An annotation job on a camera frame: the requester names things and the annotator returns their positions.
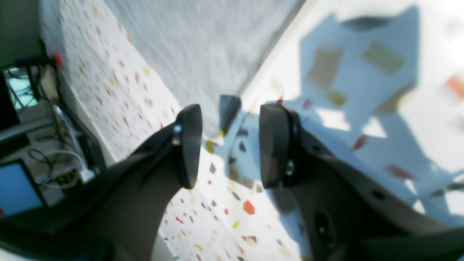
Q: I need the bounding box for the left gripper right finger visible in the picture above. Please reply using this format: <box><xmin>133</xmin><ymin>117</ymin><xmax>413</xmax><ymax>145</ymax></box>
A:
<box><xmin>259</xmin><ymin>104</ymin><xmax>464</xmax><ymax>261</ymax></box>

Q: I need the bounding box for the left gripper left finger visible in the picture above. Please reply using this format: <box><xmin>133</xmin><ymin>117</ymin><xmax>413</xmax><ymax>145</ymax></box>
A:
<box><xmin>1</xmin><ymin>104</ymin><xmax>203</xmax><ymax>261</ymax></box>

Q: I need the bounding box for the grey T-shirt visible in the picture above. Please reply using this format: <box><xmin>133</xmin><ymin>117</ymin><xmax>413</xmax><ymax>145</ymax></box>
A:
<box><xmin>106</xmin><ymin>0</ymin><xmax>304</xmax><ymax>137</ymax></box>

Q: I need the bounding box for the blue monitor screen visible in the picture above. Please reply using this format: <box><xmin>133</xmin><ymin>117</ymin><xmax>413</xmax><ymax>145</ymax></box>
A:
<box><xmin>0</xmin><ymin>159</ymin><xmax>48</xmax><ymax>219</ymax></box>

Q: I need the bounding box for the red clamp left corner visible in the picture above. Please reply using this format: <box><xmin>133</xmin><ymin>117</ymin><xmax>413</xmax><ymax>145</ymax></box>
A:
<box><xmin>50</xmin><ymin>53</ymin><xmax>63</xmax><ymax>68</ymax></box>

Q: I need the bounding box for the black cable bundle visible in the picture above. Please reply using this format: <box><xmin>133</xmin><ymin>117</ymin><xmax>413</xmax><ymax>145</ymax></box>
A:
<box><xmin>7</xmin><ymin>62</ymin><xmax>105</xmax><ymax>189</ymax></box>

